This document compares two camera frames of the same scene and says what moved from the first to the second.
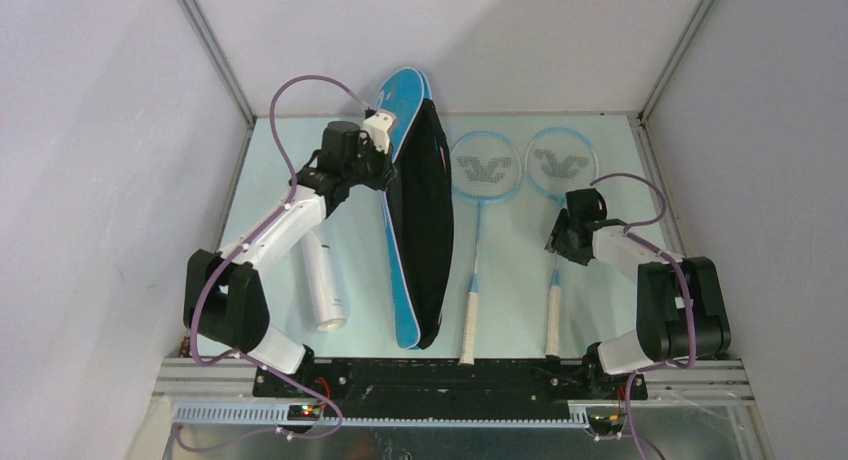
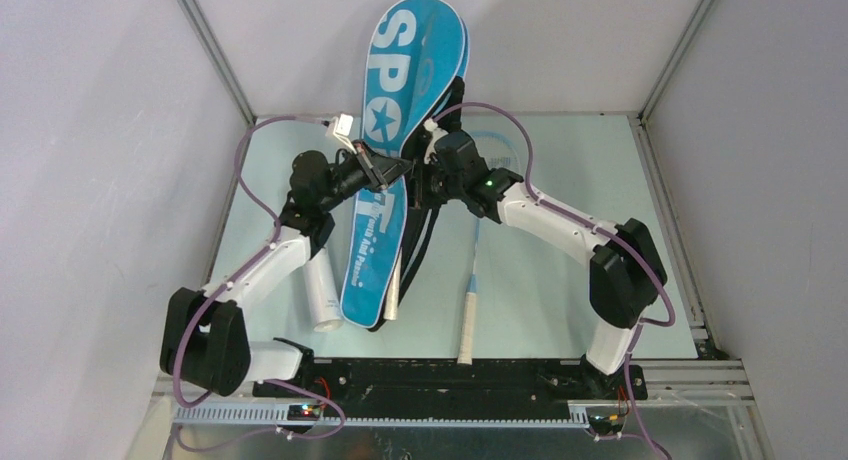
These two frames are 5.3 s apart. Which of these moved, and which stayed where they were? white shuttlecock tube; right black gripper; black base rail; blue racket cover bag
Moved: right black gripper; blue racket cover bag
Stayed: black base rail; white shuttlecock tube
